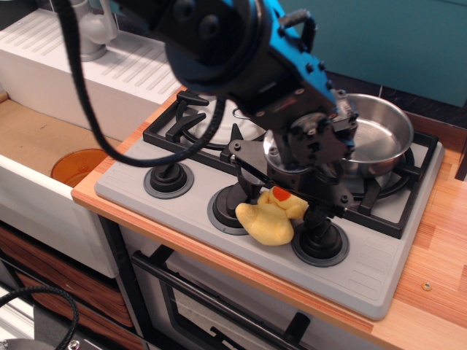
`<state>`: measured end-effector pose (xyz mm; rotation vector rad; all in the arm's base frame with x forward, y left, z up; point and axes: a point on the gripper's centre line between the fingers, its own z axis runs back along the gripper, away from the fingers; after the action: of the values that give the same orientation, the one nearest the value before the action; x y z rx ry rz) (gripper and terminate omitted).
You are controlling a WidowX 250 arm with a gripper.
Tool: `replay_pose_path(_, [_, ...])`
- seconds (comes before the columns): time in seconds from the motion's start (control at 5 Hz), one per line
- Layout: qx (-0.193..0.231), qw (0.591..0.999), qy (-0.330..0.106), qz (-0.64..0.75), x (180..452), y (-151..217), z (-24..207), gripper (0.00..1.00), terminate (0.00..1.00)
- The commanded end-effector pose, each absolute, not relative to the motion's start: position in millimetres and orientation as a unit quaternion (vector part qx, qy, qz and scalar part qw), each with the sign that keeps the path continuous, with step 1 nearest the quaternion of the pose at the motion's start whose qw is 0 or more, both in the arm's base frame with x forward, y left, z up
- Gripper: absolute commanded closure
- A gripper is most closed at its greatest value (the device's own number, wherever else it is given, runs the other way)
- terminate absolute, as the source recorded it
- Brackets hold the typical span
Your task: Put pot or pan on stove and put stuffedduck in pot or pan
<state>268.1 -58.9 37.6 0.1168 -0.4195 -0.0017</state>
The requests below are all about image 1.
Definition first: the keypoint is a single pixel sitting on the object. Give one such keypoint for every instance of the yellow stuffed duck toy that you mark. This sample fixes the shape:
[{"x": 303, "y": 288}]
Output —
[{"x": 269, "y": 221}]

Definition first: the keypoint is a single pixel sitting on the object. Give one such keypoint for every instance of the black stove knob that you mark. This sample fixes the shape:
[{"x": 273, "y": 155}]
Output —
[
  {"x": 322, "y": 255},
  {"x": 222, "y": 212},
  {"x": 168, "y": 182}
]

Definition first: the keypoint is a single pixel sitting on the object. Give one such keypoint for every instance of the black left burner grate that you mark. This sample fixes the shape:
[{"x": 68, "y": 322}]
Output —
[{"x": 185, "y": 121}]

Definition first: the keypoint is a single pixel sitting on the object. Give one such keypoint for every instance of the orange plastic sink drain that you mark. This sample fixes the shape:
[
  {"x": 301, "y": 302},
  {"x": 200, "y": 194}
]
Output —
[{"x": 71, "y": 169}]

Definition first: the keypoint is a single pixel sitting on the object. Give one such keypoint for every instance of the black middle stove knob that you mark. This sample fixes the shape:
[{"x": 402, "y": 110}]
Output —
[{"x": 222, "y": 212}]

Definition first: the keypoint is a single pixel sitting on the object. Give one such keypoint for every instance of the stainless steel saucepan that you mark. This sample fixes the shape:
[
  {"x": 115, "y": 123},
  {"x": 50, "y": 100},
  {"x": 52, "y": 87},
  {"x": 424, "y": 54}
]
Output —
[{"x": 367, "y": 137}]

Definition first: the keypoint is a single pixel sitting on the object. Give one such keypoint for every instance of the black right burner grate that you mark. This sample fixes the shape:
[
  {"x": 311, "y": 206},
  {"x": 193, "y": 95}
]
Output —
[{"x": 393, "y": 203}]

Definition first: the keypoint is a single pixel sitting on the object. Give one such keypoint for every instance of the grey toy faucet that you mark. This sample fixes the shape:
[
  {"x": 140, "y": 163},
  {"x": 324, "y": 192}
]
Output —
[{"x": 96, "y": 30}]

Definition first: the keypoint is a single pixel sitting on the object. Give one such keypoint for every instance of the white toy sink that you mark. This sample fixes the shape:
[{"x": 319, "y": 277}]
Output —
[{"x": 42, "y": 120}]

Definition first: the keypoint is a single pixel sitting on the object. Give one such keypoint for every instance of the wooden drawer fronts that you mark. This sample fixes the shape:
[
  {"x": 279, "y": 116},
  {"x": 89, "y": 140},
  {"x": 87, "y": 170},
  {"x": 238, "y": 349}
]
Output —
[{"x": 103, "y": 311}]

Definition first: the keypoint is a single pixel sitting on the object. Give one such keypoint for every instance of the black right stove knob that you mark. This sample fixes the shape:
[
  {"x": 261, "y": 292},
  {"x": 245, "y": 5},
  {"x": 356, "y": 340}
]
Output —
[{"x": 322, "y": 255}]

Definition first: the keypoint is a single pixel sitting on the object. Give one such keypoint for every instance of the black left stove knob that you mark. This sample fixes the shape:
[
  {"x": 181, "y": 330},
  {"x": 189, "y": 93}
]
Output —
[{"x": 168, "y": 182}]

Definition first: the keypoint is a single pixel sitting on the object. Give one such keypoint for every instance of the black burner grate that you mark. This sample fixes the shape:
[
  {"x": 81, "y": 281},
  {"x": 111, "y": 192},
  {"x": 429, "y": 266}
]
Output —
[
  {"x": 393, "y": 203},
  {"x": 185, "y": 121}
]

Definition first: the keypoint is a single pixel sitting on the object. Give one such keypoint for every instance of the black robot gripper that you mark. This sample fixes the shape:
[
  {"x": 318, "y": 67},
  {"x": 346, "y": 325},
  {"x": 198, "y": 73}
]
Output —
[{"x": 259, "y": 164}]

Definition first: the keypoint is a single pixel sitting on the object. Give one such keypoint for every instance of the black oven door handle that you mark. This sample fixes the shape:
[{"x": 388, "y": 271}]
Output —
[{"x": 156, "y": 266}]

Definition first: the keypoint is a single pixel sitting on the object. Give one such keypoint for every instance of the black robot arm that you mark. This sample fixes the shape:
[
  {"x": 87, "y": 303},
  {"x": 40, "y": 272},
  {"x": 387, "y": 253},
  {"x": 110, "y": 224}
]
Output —
[{"x": 259, "y": 57}]

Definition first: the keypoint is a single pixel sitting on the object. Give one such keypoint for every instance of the grey oven door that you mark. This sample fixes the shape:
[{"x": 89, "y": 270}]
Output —
[{"x": 207, "y": 309}]

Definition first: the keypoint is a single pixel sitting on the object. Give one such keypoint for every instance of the grey toy stove top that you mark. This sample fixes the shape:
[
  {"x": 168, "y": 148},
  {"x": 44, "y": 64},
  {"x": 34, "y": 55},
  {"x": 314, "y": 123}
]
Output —
[{"x": 197, "y": 196}]

